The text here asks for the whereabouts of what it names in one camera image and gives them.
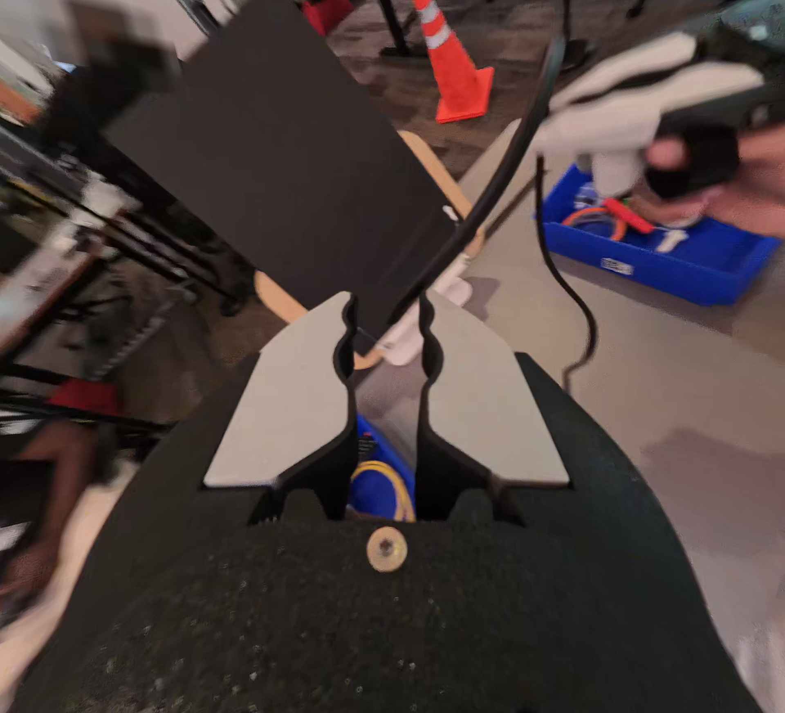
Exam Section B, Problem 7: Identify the red block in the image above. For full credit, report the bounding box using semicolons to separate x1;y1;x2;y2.
604;198;655;234

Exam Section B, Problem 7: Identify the black board with wooden edge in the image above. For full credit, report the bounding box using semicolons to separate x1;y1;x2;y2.
104;0;487;371

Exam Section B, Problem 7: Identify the orange traffic cone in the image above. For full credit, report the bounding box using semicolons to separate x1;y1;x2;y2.
406;0;495;125

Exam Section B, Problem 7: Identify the orange ring cable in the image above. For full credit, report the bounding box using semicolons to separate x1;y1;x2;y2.
563;207;628;241

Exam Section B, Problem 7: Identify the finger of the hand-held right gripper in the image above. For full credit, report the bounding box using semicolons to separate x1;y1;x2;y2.
532;64;765;157
549;31;700;110

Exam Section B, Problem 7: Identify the red floor bin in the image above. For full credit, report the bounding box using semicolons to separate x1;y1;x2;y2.
301;0;354;37

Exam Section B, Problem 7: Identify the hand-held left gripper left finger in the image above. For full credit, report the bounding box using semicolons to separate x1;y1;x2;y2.
202;291;361;522

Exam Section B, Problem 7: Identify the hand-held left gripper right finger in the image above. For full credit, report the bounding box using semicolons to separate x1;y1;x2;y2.
416;291;572;522

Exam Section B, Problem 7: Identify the black cable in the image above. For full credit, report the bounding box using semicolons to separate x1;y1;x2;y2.
383;37;599;395

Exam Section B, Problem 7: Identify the blue plastic bin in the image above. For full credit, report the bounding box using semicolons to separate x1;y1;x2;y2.
540;164;783;307
350;415;418;522

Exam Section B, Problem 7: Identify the person's right hand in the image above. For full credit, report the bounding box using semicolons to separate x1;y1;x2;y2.
632;124;785;238

